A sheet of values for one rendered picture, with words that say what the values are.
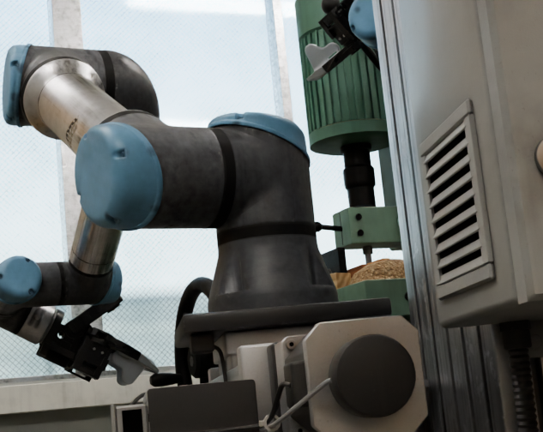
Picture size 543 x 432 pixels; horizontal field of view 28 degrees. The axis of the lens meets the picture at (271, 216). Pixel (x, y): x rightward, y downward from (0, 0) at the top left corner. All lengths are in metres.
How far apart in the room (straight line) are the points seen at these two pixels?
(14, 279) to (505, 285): 1.17
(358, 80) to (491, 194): 1.30
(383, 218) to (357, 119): 0.19
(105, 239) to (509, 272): 1.12
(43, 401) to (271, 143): 1.92
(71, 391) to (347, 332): 2.30
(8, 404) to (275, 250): 1.91
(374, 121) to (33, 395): 1.43
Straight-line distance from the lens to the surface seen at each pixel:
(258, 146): 1.21
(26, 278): 1.79
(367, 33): 1.52
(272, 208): 1.20
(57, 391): 3.05
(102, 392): 3.08
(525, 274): 0.70
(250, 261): 1.19
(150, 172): 1.15
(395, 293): 1.72
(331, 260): 2.00
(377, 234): 2.01
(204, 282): 1.84
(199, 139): 1.19
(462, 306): 0.82
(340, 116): 2.00
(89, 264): 1.80
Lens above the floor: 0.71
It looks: 10 degrees up
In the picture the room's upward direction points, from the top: 6 degrees counter-clockwise
